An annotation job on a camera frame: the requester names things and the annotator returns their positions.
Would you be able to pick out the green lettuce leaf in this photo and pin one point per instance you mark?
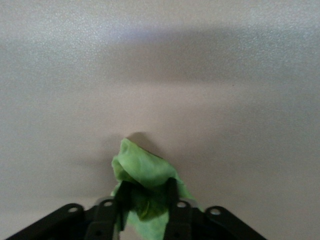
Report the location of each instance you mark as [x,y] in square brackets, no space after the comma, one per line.
[140,165]

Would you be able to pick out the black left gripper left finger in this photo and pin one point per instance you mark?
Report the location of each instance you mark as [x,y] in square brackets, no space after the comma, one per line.
[105,217]

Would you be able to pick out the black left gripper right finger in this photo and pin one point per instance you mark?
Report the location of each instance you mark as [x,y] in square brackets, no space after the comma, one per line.
[180,222]

